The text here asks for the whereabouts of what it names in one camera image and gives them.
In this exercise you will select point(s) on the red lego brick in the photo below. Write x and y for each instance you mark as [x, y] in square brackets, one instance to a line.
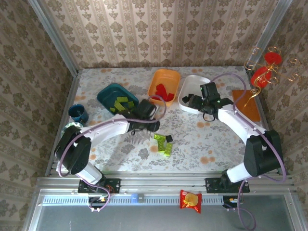
[160, 87]
[161, 93]
[170, 96]
[157, 98]

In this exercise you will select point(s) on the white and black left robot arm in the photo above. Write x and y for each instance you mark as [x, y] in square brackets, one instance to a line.
[108, 127]

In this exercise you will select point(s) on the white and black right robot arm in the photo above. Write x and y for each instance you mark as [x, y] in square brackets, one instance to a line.
[235, 120]

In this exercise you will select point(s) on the white plastic container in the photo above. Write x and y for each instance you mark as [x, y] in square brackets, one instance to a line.
[192, 83]

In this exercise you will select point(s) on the orange plastic container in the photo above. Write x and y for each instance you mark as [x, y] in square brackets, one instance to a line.
[166, 77]

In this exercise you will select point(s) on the floral patterned tablecloth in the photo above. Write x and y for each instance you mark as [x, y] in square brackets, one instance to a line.
[192, 144]

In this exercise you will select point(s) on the orange wooden board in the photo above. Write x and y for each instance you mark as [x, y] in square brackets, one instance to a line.
[250, 110]

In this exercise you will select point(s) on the teal plastic container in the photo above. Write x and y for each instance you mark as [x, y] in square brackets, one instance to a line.
[108, 96]

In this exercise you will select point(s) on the red candle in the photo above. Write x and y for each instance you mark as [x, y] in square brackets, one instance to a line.
[261, 77]
[272, 58]

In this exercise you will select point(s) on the dark blue mug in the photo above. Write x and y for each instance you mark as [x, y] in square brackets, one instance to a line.
[78, 113]

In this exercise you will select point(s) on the leaf pattern bowl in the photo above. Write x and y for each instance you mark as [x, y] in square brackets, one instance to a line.
[72, 124]

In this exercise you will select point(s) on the red snack packet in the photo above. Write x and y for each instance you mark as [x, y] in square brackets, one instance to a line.
[190, 201]

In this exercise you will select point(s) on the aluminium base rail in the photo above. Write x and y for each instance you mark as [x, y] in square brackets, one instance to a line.
[163, 183]

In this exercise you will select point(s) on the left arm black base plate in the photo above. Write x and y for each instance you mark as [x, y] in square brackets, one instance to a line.
[114, 185]

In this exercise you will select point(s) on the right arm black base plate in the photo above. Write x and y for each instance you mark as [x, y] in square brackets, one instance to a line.
[211, 185]

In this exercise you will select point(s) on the aluminium frame post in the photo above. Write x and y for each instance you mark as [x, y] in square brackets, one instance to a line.
[54, 36]
[268, 33]

